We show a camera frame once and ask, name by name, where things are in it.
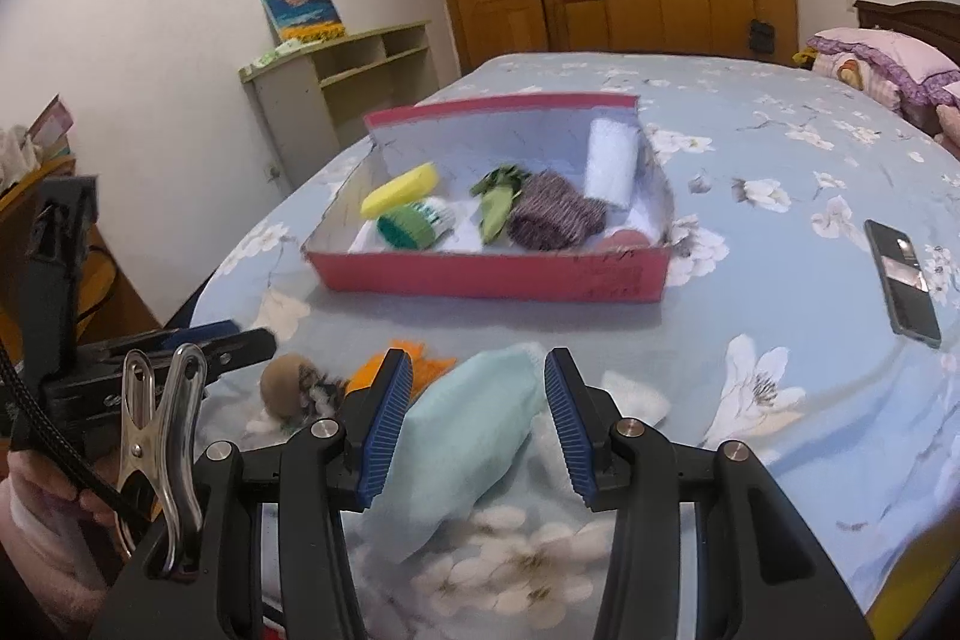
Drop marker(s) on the yellow cloth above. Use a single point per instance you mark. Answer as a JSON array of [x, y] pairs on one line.
[[926, 587]]

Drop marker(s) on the pale green shelf unit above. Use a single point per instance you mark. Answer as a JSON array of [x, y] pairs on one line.
[[296, 108]]

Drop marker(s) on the blue picture book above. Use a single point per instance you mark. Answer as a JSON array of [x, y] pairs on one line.
[[304, 14]]

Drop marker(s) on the wooden desk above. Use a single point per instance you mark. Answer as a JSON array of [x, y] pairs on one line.
[[112, 295]]

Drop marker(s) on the pink soft pad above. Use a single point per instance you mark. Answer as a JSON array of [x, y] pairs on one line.
[[630, 239]]

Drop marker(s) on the person's left hand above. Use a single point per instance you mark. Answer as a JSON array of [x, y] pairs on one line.
[[97, 506]]

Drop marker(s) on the green and white sock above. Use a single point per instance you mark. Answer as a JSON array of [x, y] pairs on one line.
[[409, 224]]

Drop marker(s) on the black smartphone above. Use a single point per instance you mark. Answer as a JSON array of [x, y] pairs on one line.
[[904, 280]]

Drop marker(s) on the black hanging bag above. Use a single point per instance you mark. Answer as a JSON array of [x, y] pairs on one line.
[[762, 36]]

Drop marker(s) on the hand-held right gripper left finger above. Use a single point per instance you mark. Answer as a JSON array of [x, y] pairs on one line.
[[386, 430]]

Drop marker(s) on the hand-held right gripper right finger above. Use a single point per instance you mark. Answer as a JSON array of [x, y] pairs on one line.
[[566, 430]]

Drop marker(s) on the metal spring clip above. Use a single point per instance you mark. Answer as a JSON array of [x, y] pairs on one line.
[[169, 445]]

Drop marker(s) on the green packet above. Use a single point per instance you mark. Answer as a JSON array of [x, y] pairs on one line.
[[277, 54]]

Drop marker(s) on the purple knitted sock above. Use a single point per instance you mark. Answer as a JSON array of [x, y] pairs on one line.
[[555, 212]]

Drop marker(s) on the purple ruffled pillow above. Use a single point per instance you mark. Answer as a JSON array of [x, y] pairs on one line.
[[877, 55]]

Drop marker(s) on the light blue towel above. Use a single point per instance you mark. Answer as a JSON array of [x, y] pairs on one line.
[[465, 437]]

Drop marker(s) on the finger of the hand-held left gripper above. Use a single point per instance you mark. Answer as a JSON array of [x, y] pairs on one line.
[[202, 331], [232, 346]]

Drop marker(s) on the pink textured pillow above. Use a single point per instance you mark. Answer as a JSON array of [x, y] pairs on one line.
[[951, 130]]

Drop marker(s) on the yellow plush toy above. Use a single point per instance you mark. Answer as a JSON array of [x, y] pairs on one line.
[[805, 57]]

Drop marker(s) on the dark wooden headboard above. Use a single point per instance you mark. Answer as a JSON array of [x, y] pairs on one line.
[[915, 18]]

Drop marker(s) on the pink cardboard box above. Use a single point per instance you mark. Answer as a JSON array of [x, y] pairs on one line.
[[487, 276]]

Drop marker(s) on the yellow sponge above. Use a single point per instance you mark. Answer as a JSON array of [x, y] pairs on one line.
[[401, 190]]

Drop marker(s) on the small pink ruffled pillow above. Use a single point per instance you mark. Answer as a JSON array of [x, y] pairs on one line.
[[949, 94]]

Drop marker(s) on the stack of papers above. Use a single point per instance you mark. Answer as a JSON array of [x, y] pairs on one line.
[[37, 138]]

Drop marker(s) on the green ribbon bow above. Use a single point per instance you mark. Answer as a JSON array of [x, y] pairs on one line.
[[499, 201]]

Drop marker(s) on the orange cloth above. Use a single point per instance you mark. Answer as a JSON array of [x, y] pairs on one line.
[[431, 370]]

